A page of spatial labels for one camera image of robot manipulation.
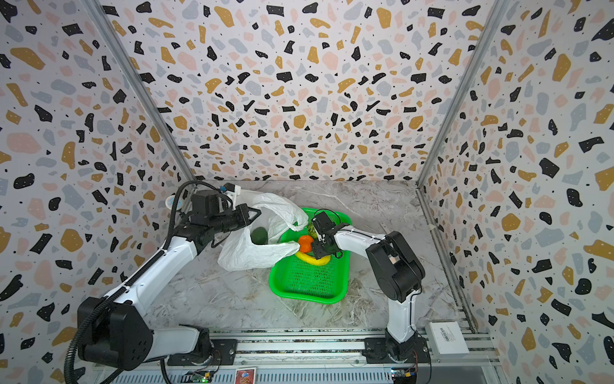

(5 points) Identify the green plastic basket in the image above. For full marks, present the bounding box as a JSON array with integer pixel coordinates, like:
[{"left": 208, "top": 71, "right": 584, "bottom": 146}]
[{"left": 268, "top": 206, "right": 353, "bottom": 306}]

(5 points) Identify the yellow banana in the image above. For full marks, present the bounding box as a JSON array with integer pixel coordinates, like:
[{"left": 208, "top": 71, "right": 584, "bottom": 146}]
[{"left": 295, "top": 251, "right": 331, "bottom": 267}]

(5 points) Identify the orange tangerine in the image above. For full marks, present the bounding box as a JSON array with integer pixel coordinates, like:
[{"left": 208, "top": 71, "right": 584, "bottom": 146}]
[{"left": 298, "top": 235, "right": 314, "bottom": 254}]

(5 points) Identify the red card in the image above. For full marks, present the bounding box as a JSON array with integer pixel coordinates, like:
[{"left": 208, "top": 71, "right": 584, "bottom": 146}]
[{"left": 233, "top": 367, "right": 257, "bottom": 384}]

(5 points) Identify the bumpy green custard apple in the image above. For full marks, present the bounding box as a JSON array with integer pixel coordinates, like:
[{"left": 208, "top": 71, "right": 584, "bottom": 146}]
[{"left": 307, "top": 223, "right": 318, "bottom": 239}]

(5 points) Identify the white label box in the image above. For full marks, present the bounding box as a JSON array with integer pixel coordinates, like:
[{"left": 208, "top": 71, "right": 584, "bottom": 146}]
[{"left": 425, "top": 322, "right": 469, "bottom": 358}]

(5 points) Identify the round white desk lamp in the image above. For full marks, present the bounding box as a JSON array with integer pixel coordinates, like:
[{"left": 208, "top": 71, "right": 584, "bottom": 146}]
[{"left": 165, "top": 195, "right": 184, "bottom": 211}]

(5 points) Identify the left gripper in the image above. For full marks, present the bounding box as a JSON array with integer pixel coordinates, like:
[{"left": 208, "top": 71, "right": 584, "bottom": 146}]
[{"left": 210, "top": 204, "right": 262, "bottom": 235}]

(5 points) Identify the black corrugated cable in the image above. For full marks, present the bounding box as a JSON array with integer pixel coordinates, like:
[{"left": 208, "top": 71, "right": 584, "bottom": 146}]
[{"left": 63, "top": 180, "right": 222, "bottom": 384}]

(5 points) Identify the white plastic bag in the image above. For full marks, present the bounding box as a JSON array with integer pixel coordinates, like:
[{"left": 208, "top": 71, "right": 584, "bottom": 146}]
[{"left": 218, "top": 189, "right": 309, "bottom": 271}]

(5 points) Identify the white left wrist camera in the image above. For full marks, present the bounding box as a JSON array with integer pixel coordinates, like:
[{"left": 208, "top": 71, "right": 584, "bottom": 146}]
[{"left": 220, "top": 182, "right": 241, "bottom": 200}]

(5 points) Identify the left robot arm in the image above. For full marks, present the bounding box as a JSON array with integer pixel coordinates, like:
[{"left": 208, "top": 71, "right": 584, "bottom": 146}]
[{"left": 65, "top": 187, "right": 262, "bottom": 371}]

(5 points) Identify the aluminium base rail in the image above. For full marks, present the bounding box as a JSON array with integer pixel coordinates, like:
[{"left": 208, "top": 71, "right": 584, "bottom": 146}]
[{"left": 90, "top": 328, "right": 505, "bottom": 384}]

